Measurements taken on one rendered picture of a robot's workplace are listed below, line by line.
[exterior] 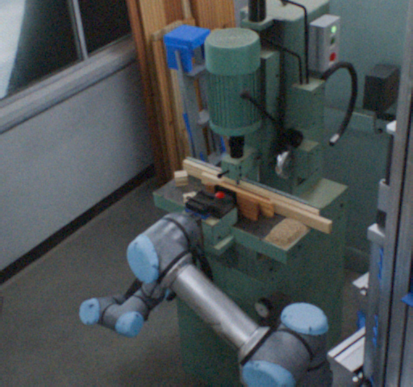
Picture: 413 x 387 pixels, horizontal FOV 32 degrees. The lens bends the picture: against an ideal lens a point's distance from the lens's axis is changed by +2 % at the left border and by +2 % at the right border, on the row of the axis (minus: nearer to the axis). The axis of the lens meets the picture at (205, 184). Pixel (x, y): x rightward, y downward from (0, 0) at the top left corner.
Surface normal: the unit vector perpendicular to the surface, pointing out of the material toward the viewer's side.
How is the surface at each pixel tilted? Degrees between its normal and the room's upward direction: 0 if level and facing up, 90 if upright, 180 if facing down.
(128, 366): 1
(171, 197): 0
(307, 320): 8
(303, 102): 90
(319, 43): 90
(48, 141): 90
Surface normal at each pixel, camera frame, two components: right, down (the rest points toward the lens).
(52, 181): 0.81, 0.28
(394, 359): -0.77, 0.39
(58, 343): -0.06, -0.84
